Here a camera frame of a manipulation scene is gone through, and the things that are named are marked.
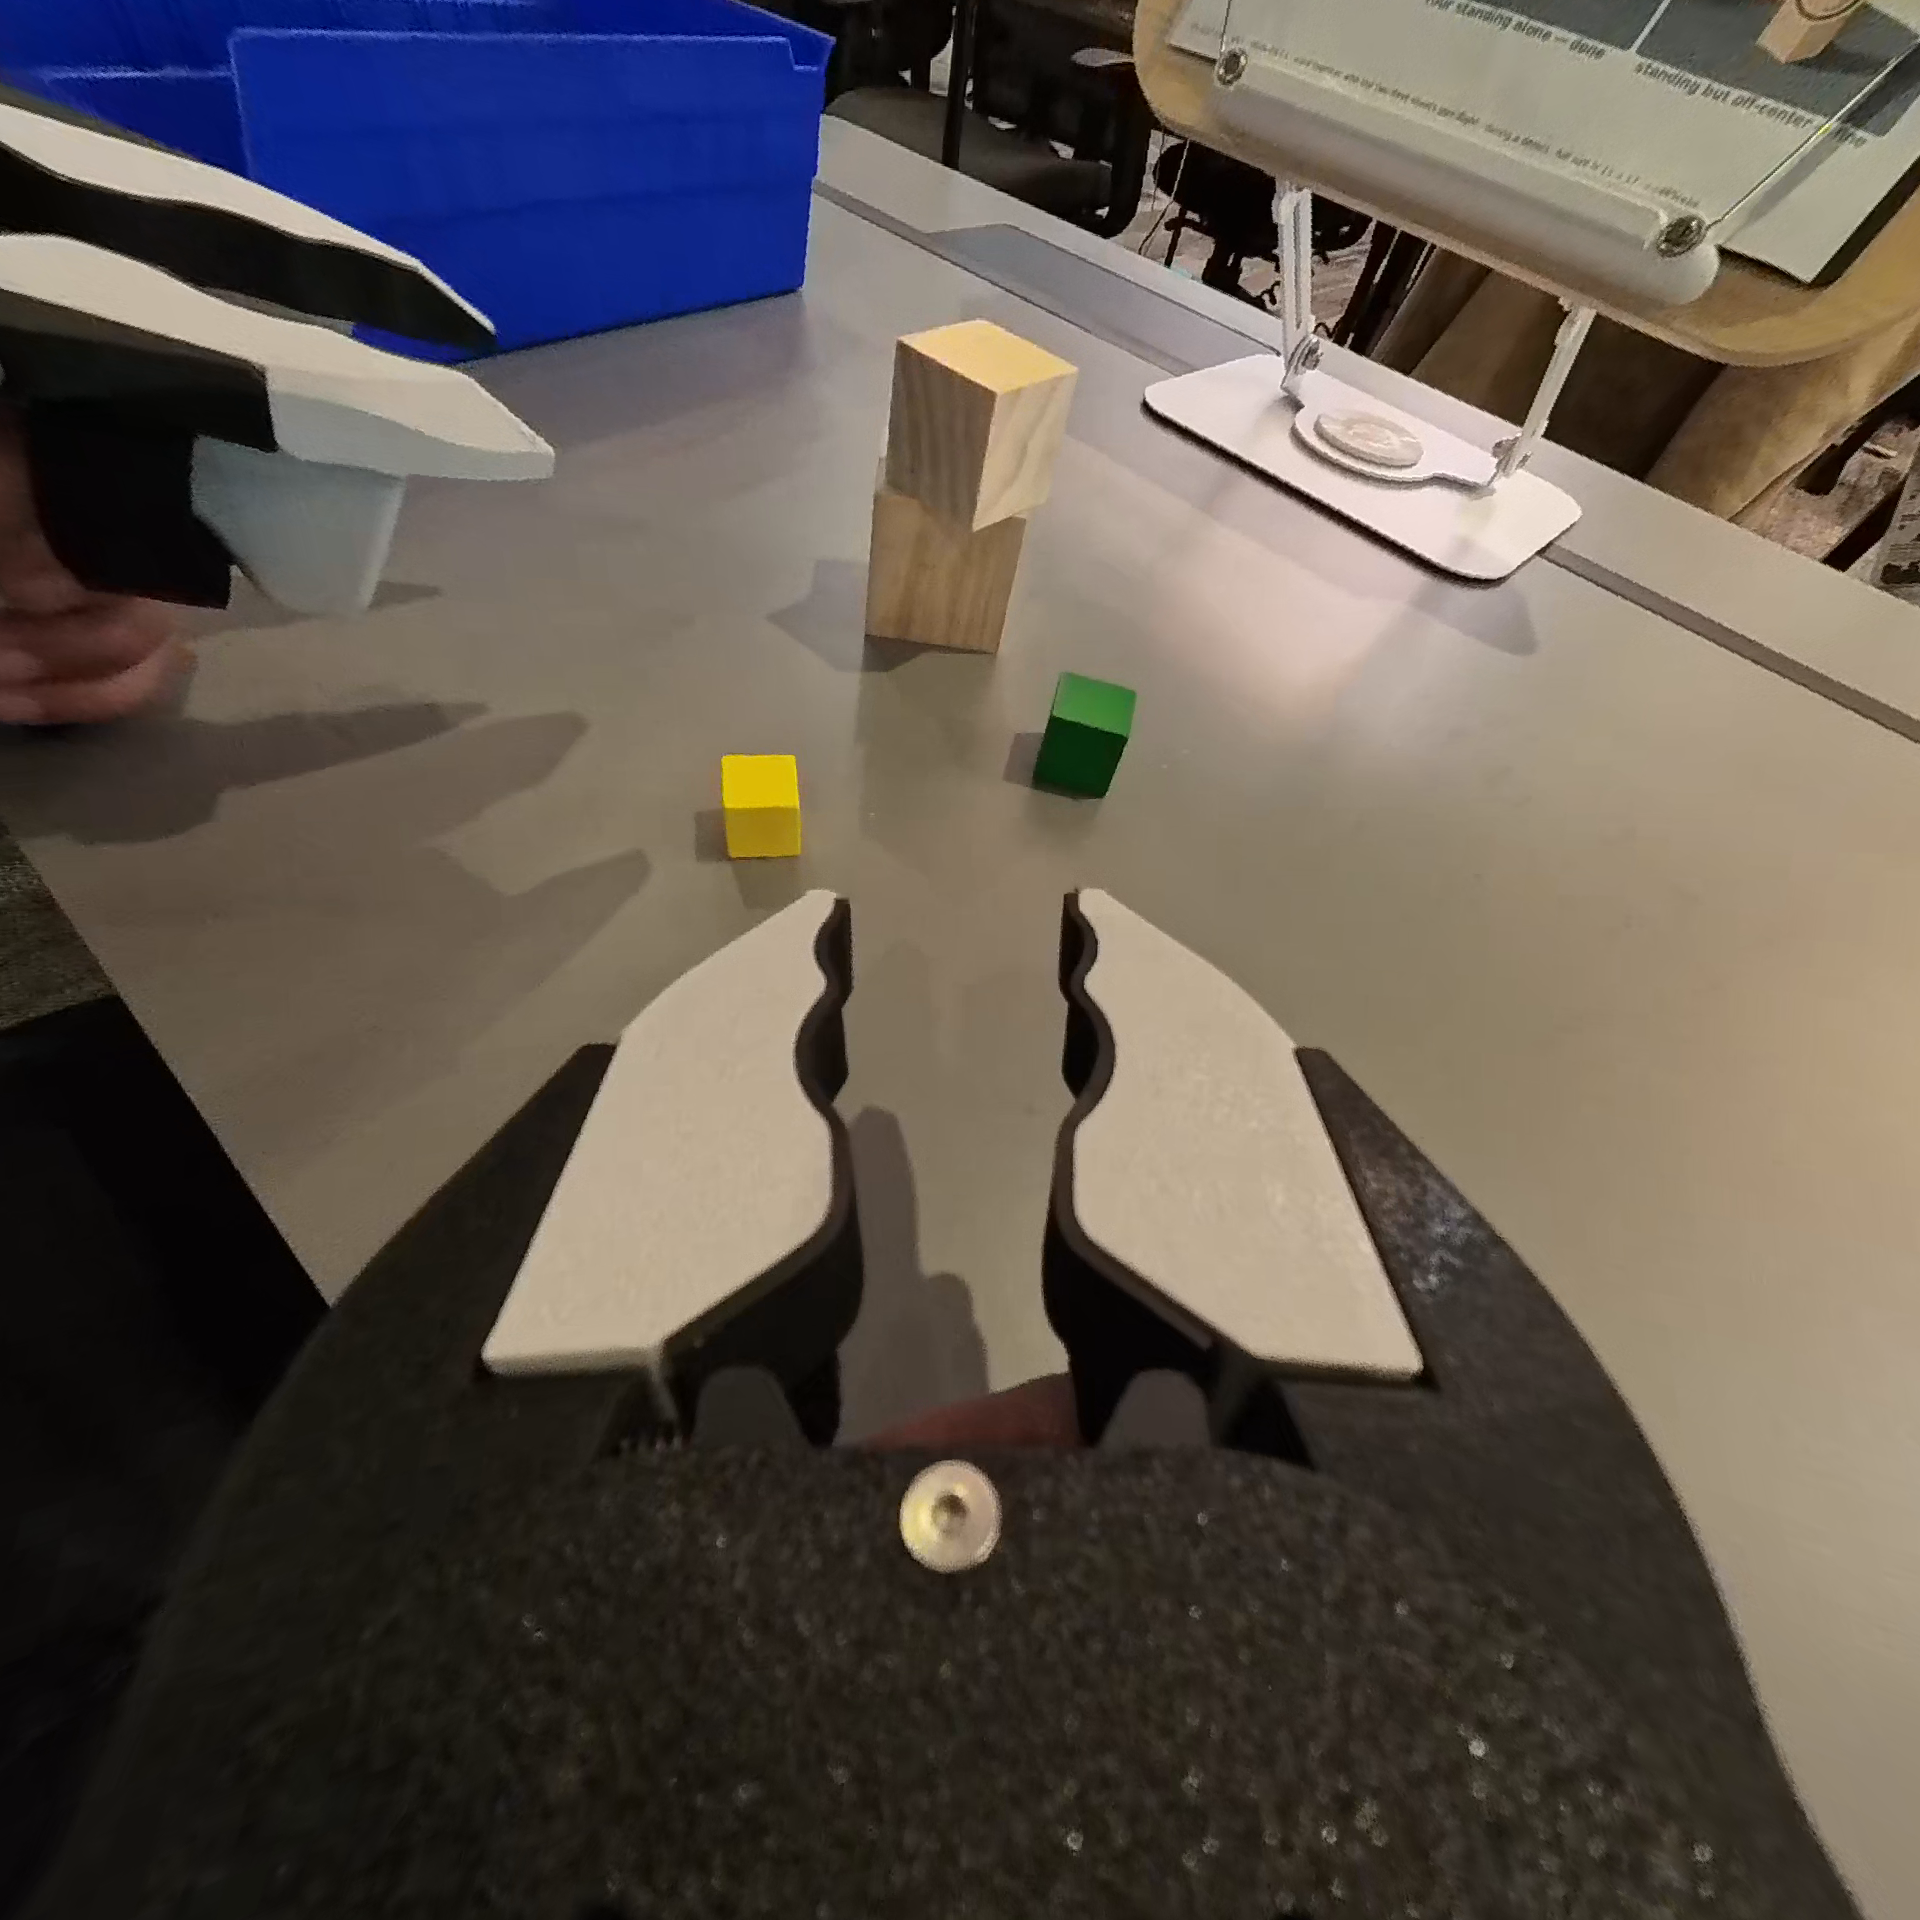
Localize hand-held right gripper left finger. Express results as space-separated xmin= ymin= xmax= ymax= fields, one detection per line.
xmin=480 ymin=889 xmax=865 ymax=1447

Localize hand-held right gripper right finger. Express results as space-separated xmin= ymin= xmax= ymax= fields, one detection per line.
xmin=1043 ymin=889 xmax=1424 ymax=1447

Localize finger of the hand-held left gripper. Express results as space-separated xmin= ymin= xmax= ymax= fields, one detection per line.
xmin=0 ymin=230 xmax=557 ymax=619
xmin=0 ymin=92 xmax=499 ymax=363

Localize small yellow wooden cube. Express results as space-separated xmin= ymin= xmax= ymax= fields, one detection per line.
xmin=721 ymin=751 xmax=804 ymax=864

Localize small green wooden cube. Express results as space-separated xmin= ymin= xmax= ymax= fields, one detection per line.
xmin=1028 ymin=669 xmax=1138 ymax=801

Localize large natural wooden cube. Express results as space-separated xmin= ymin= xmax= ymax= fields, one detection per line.
xmin=863 ymin=461 xmax=1031 ymax=657
xmin=882 ymin=319 xmax=1081 ymax=537

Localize person's left hand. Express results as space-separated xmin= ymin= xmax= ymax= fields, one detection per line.
xmin=0 ymin=417 xmax=198 ymax=730

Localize blue plastic bin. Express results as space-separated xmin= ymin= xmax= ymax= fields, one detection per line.
xmin=0 ymin=0 xmax=836 ymax=363

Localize black office chair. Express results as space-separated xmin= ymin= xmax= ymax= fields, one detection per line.
xmin=830 ymin=0 xmax=1162 ymax=244

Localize white document stand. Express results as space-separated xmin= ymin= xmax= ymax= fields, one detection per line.
xmin=1146 ymin=0 xmax=1920 ymax=586

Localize printed instruction sheet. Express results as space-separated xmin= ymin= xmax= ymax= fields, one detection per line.
xmin=1168 ymin=0 xmax=1920 ymax=288

